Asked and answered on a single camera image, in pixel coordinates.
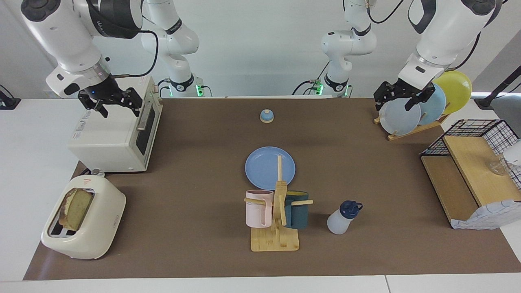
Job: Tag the yellow plate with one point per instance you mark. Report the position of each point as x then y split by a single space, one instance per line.
458 89

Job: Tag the wooden mug tree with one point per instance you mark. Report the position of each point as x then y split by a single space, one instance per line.
274 242

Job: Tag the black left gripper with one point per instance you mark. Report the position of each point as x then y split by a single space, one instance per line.
409 90

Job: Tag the clear glass cup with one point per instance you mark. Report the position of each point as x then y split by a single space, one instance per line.
498 167

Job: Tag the pink mug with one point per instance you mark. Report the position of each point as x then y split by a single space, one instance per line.
256 211

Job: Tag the light blue plate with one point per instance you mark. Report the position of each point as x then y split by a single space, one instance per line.
435 103

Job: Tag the teal mug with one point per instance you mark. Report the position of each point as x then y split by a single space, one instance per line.
299 213

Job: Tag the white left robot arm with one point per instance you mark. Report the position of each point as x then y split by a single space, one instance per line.
447 28

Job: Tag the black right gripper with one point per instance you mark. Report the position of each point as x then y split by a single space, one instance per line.
103 91

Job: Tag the toasted bread slice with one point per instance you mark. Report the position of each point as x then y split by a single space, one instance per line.
76 208

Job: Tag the blue round plate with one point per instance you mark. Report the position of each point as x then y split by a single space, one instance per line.
264 167

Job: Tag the brown table mat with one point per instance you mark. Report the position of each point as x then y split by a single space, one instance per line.
195 171

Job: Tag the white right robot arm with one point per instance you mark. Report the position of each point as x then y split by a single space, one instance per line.
61 32

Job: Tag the translucent seasoning bottle blue cap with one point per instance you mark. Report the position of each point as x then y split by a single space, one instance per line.
340 221

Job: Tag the wooden box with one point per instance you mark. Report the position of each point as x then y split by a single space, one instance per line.
492 213

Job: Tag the white rounded object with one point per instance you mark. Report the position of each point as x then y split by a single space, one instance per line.
513 152

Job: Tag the grey plate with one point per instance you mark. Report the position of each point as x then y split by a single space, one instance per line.
399 120

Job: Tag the wooden shelf unit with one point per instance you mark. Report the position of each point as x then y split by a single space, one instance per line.
472 167

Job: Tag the black clamp mount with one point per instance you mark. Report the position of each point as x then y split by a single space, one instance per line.
8 101

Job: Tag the wooden plate rack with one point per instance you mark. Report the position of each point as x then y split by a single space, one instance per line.
411 132

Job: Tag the cream two-slot toaster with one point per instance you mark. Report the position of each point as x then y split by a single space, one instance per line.
99 228

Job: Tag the blue service bell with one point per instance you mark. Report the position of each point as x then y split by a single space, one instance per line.
266 116

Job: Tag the white toaster oven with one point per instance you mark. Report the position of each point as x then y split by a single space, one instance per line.
110 142

